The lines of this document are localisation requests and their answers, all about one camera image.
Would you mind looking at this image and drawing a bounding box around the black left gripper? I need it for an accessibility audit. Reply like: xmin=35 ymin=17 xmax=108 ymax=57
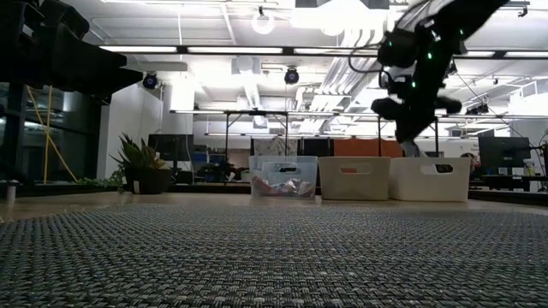
xmin=0 ymin=0 xmax=146 ymax=99

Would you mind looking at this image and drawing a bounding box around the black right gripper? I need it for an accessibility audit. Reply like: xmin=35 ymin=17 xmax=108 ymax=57
xmin=369 ymin=71 xmax=463 ymax=145

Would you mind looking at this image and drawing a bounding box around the orange partition panel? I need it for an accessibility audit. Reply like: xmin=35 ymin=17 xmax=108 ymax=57
xmin=333 ymin=138 xmax=405 ymax=158

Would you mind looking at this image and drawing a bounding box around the white plastic bin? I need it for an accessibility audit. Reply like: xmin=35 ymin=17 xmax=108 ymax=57
xmin=388 ymin=157 xmax=473 ymax=203

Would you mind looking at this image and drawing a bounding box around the grey plastic bin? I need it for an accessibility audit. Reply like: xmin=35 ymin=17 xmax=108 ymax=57
xmin=318 ymin=156 xmax=392 ymax=201

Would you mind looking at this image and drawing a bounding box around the black computer monitor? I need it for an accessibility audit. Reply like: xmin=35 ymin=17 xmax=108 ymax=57
xmin=299 ymin=137 xmax=335 ymax=157
xmin=478 ymin=136 xmax=532 ymax=169
xmin=147 ymin=133 xmax=195 ymax=163

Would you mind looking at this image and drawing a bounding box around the potted green succulent plant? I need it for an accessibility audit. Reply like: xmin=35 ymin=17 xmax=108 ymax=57
xmin=76 ymin=133 xmax=173 ymax=196

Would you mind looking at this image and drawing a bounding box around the long LED light bar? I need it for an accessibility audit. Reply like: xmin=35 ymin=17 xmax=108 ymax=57
xmin=98 ymin=44 xmax=548 ymax=59

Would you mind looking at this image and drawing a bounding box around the clear plastic bin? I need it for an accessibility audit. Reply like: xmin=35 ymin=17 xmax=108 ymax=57
xmin=248 ymin=155 xmax=319 ymax=200

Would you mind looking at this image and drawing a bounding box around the grey woven placemat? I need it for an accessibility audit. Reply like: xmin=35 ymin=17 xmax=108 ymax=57
xmin=0 ymin=203 xmax=548 ymax=308

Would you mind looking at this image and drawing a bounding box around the black background rig frame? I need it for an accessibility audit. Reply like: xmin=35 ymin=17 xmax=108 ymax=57
xmin=375 ymin=113 xmax=441 ymax=158
xmin=222 ymin=110 xmax=290 ymax=176

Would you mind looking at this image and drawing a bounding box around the black ceiling spot camera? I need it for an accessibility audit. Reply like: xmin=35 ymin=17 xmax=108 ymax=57
xmin=283 ymin=67 xmax=301 ymax=86
xmin=140 ymin=71 xmax=160 ymax=91

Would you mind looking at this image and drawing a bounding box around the yellow extension cord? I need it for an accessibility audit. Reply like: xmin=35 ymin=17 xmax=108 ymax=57
xmin=41 ymin=83 xmax=55 ymax=185
xmin=25 ymin=85 xmax=79 ymax=183

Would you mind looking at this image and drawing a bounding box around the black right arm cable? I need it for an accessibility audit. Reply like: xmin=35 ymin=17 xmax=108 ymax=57
xmin=347 ymin=42 xmax=389 ymax=74

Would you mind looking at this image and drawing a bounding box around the small silver post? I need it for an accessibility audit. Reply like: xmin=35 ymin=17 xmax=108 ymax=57
xmin=3 ymin=179 xmax=19 ymax=205

